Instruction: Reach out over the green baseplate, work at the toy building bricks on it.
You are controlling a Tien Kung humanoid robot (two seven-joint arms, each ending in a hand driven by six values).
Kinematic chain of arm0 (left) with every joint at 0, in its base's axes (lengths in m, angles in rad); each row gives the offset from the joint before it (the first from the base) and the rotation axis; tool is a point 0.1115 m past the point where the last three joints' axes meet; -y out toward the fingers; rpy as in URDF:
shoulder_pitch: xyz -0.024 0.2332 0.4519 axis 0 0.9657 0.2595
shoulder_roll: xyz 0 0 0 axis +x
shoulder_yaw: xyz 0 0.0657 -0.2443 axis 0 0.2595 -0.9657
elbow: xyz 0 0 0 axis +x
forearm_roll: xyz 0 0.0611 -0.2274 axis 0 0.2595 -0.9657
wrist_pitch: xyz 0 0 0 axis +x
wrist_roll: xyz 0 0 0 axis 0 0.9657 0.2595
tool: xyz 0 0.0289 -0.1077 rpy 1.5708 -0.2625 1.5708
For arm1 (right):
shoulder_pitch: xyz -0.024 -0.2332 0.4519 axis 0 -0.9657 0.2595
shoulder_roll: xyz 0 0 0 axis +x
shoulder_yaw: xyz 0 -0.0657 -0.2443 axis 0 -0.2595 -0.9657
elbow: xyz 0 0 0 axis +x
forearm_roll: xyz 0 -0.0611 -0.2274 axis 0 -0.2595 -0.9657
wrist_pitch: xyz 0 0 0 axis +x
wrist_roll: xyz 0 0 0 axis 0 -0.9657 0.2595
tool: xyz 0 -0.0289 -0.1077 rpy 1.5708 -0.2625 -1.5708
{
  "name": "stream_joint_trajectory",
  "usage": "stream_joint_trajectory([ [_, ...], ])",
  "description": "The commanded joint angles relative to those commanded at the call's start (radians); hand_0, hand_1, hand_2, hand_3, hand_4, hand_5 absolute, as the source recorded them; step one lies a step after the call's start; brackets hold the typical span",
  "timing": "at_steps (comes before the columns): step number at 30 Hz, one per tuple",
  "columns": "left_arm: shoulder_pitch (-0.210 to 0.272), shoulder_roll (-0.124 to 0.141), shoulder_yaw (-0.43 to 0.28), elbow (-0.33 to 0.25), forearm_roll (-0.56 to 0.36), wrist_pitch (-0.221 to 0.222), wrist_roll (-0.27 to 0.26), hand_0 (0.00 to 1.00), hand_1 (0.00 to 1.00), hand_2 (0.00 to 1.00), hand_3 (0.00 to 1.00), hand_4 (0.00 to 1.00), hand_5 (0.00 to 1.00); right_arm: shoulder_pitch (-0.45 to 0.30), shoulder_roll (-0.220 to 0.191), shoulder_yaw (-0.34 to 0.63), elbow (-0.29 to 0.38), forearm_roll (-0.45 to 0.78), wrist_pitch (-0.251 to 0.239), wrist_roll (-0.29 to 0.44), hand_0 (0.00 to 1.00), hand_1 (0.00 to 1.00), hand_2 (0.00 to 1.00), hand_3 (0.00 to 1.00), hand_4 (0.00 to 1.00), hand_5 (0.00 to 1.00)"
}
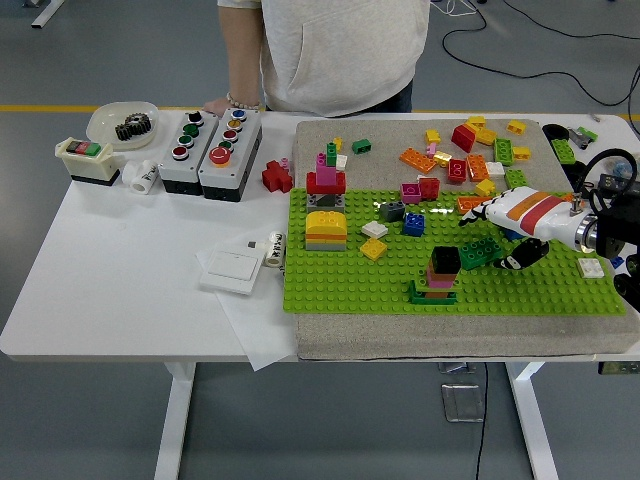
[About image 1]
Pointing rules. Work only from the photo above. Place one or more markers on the person's right hand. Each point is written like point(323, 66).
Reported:
point(217, 106)

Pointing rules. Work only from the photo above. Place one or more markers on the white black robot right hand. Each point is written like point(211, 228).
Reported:
point(530, 212)

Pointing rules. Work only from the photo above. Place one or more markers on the dark green long brick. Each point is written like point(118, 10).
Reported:
point(477, 253)

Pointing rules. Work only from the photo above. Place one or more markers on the red square brick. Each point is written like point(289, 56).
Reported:
point(430, 189)
point(456, 171)

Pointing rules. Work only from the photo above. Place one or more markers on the red slope brick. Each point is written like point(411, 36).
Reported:
point(462, 138)

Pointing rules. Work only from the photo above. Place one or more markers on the person's right forearm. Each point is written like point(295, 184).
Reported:
point(240, 60)

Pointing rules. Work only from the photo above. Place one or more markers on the green studded baseplate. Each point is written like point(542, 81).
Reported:
point(340, 290)

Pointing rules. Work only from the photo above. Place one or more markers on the yellow square brick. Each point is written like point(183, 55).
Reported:
point(475, 121)
point(516, 127)
point(432, 136)
point(521, 152)
point(485, 187)

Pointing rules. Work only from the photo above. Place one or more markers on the white square brick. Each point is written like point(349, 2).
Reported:
point(495, 169)

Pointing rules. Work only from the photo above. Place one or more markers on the orange long brick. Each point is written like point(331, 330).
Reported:
point(467, 202)

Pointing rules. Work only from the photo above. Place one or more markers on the lime green long brick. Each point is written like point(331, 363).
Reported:
point(503, 151)

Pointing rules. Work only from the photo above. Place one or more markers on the grey emergency stop box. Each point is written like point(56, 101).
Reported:
point(235, 172)

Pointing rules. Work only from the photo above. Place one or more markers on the orange six-stud brick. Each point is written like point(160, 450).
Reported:
point(477, 168)

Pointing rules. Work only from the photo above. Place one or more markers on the grey four-button box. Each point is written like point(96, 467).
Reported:
point(175, 172)

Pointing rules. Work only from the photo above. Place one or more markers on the white square plate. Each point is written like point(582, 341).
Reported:
point(374, 229)
point(590, 268)

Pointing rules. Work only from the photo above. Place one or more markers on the dark metal gear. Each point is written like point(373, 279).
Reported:
point(132, 127)

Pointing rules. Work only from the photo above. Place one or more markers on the black electronic device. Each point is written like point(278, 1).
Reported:
point(612, 182)

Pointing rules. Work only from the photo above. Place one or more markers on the tiny pink brick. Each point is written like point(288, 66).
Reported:
point(285, 162)

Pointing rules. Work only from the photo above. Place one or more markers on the amber yellow brick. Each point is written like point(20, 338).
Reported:
point(485, 136)

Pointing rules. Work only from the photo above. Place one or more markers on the red cross brick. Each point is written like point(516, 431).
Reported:
point(275, 176)

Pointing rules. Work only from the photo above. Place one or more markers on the grey green tool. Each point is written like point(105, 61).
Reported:
point(582, 136)

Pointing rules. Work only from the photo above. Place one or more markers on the black square brick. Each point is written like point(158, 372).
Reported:
point(445, 260)

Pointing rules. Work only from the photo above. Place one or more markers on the small blue slope brick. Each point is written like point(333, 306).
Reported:
point(617, 261)

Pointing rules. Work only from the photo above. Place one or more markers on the glossy yellow brick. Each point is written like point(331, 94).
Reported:
point(442, 158)

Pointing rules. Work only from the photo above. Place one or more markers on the white pipe tee fitting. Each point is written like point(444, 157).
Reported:
point(142, 177)

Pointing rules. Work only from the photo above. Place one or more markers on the salmon square brick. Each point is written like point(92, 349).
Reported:
point(442, 278)

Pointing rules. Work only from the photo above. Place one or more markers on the white thin plate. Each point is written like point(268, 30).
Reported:
point(425, 177)

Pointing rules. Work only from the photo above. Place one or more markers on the translucent white bowl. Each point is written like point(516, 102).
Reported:
point(107, 120)

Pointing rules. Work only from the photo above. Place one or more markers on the light pink square brick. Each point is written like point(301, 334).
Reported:
point(440, 285)

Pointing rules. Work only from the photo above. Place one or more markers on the small pink brick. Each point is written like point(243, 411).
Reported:
point(431, 150)

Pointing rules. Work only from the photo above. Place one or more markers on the magenta square brick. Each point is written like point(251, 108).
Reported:
point(411, 193)

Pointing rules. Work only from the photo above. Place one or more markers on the small green tall brick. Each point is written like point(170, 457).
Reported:
point(331, 152)

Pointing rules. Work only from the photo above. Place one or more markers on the red wide brick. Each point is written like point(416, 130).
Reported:
point(312, 185)

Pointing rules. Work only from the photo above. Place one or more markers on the orange long plate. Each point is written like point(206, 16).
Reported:
point(417, 160)

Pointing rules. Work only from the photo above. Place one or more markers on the small yellow brick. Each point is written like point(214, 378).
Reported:
point(338, 144)

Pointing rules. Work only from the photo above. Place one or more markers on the tall pink brick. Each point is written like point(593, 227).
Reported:
point(325, 175)

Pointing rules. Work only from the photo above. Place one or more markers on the person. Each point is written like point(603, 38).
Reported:
point(340, 50)

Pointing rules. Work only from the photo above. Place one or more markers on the grey arch brick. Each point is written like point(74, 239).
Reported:
point(312, 202)

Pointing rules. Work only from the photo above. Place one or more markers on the small white brick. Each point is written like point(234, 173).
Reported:
point(342, 161)

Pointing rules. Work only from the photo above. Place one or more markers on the dark grey brick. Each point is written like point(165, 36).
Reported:
point(392, 212)

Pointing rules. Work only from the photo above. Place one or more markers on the grey-brown mat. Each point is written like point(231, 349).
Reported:
point(450, 340)

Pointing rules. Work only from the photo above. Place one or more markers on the white labelled cylinder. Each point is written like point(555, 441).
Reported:
point(274, 250)

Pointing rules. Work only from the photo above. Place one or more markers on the yellow dome brick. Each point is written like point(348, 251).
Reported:
point(325, 220)

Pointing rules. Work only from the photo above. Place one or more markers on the yellow square plate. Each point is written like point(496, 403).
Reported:
point(373, 248)

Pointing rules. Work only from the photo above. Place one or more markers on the orange thin brick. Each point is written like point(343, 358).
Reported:
point(325, 236)

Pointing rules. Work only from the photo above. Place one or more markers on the grey flat brick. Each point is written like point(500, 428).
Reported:
point(325, 246)

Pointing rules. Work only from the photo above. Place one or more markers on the black under-table control box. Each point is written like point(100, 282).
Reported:
point(620, 368)

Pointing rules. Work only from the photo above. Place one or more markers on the white furniture foot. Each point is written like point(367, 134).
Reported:
point(47, 12)

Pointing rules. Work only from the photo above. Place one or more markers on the metal floor box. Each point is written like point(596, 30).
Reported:
point(460, 402)

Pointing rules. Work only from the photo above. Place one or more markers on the white table leg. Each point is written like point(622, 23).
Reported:
point(175, 425)
point(532, 425)

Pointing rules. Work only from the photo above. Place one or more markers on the white paper sheet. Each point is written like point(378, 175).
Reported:
point(255, 330)

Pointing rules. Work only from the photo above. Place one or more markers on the beige red-green switch box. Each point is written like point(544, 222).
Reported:
point(90, 162)

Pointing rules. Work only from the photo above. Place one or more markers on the dark green frame brick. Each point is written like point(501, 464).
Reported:
point(415, 298)

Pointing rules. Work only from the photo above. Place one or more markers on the white wall switch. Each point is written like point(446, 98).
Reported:
point(230, 270)

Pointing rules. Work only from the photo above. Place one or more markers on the metal under-table bracket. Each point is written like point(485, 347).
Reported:
point(455, 368)

